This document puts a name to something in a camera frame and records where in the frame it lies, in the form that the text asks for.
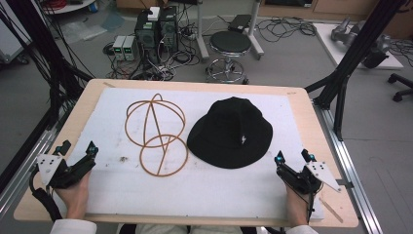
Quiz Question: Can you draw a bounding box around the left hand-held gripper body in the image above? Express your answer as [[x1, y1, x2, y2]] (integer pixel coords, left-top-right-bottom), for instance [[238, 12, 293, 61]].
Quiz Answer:
[[36, 153, 97, 190]]

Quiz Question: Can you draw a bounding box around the person's left hand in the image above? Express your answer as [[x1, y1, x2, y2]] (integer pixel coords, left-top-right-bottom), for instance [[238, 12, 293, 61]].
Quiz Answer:
[[53, 170, 93, 220]]

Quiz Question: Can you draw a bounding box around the person's right hand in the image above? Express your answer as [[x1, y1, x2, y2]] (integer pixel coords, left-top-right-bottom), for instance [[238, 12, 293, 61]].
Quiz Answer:
[[283, 181, 312, 227]]

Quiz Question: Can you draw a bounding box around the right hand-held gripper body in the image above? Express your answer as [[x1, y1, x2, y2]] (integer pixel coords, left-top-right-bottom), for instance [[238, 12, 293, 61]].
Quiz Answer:
[[275, 161, 343, 196]]

